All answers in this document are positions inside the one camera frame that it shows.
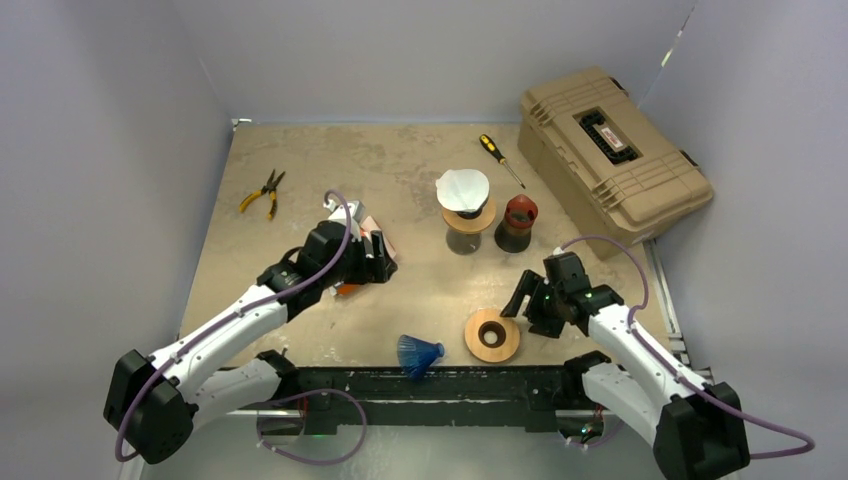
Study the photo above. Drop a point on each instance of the orange coffee filter box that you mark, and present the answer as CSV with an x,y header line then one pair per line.
x,y
378,252

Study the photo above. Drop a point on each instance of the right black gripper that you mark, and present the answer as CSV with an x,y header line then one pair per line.
x,y
533,284

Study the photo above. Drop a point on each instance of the grey glass carafe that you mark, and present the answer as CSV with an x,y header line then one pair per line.
x,y
462,243

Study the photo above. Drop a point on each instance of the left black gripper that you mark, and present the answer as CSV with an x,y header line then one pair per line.
x,y
381,265

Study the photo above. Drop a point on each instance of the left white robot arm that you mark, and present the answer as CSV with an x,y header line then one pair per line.
x,y
156,401

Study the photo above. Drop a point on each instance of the red black coffee carafe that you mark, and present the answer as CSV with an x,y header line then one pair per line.
x,y
514,232

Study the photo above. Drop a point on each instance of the tan plastic tool case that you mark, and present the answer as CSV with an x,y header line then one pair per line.
x,y
615,175

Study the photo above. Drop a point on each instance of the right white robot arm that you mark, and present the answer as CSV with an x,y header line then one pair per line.
x,y
675,410

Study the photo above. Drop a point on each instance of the yellow handled pliers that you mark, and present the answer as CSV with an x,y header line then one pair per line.
x,y
268,189

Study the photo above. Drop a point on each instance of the blue glass dripper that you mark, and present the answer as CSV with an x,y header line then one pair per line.
x,y
415,356
472,214

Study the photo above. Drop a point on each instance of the yellow black screwdriver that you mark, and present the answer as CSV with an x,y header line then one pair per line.
x,y
489,145

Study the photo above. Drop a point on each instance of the white paper coffee filter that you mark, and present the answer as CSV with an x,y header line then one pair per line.
x,y
463,189

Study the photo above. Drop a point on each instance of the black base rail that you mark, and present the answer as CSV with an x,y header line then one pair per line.
x,y
536,399

